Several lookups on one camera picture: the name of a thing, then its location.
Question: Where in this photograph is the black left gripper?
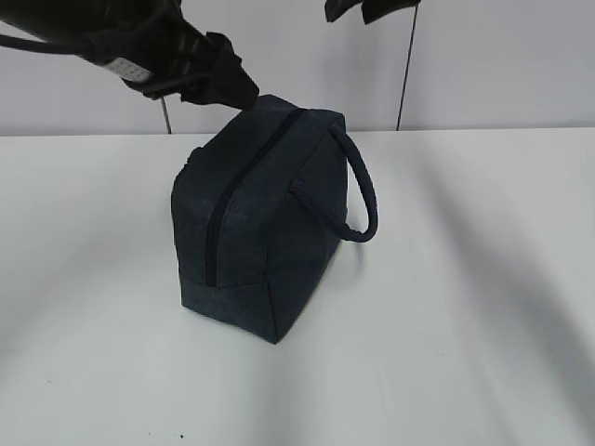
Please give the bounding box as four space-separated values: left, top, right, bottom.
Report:
85 1 259 110

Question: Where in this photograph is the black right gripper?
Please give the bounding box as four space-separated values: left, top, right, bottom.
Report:
324 0 420 24

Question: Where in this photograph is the dark blue fabric lunch bag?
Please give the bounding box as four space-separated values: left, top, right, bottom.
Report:
171 95 378 344

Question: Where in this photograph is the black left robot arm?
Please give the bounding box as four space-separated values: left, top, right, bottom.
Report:
1 0 259 110

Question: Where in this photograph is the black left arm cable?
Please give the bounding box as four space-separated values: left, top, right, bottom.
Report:
0 32 94 59

